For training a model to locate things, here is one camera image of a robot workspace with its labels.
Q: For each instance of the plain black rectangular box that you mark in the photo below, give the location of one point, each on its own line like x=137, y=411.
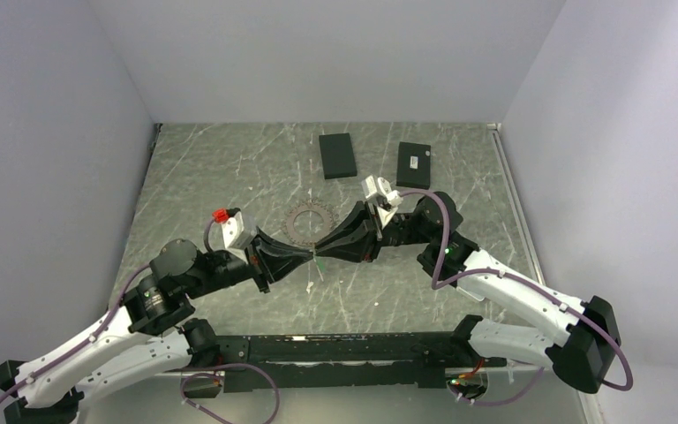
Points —
x=337, y=156

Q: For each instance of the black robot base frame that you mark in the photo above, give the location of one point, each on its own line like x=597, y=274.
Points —
x=426, y=360

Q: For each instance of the green key tag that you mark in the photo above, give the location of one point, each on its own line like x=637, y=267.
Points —
x=319, y=267

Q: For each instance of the aluminium rail frame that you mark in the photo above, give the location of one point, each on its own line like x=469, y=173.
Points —
x=273, y=173

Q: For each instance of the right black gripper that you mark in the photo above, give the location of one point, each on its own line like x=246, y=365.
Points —
x=357, y=238

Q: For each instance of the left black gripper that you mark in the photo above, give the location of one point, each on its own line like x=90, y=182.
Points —
x=270, y=259

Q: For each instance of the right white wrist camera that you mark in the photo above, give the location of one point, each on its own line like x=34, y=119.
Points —
x=385, y=199

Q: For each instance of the clear plastic card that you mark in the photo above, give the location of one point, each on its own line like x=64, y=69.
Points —
x=474, y=296

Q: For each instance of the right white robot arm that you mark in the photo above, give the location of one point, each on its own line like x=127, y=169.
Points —
x=578, y=340

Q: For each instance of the black box with label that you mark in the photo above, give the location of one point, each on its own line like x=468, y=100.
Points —
x=414, y=165

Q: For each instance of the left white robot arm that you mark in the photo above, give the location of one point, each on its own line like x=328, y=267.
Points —
x=111, y=327

